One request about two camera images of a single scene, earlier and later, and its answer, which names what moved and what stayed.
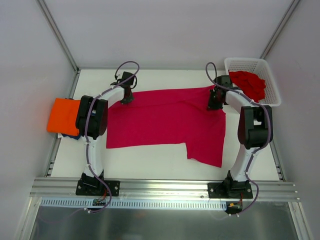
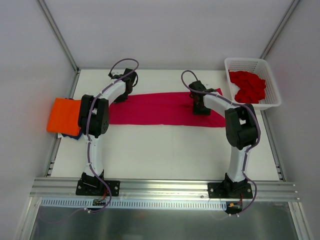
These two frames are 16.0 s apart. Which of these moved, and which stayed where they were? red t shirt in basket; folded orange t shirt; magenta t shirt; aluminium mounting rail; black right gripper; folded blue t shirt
Moved: magenta t shirt; black right gripper
Stayed: folded blue t shirt; aluminium mounting rail; red t shirt in basket; folded orange t shirt
